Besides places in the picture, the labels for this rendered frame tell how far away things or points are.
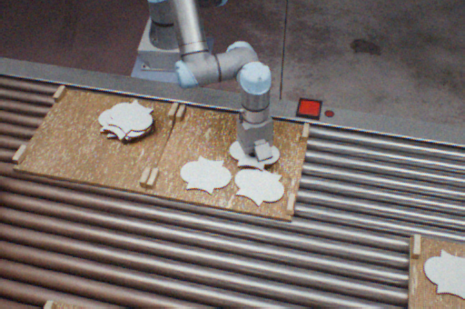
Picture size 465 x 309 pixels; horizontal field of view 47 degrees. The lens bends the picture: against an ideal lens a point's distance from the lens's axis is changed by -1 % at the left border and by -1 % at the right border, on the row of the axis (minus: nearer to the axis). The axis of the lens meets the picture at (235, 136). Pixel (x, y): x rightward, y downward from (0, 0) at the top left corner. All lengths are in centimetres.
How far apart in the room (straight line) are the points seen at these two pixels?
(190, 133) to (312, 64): 182
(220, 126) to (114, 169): 34
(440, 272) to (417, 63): 222
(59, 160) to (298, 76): 192
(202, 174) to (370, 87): 189
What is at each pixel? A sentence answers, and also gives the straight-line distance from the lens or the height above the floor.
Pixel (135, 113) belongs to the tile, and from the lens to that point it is 168.
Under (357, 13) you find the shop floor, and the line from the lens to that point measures 385.
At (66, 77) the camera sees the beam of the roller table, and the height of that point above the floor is 91.
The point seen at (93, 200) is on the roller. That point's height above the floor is 92.
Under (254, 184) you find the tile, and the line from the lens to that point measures 152.
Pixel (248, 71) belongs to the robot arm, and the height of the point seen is 126.
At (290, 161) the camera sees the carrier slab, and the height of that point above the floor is 94.
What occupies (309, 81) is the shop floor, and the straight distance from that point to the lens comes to 326.
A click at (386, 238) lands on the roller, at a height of 92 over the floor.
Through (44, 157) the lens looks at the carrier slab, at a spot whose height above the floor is 94.
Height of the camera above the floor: 215
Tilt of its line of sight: 47 degrees down
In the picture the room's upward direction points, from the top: 1 degrees counter-clockwise
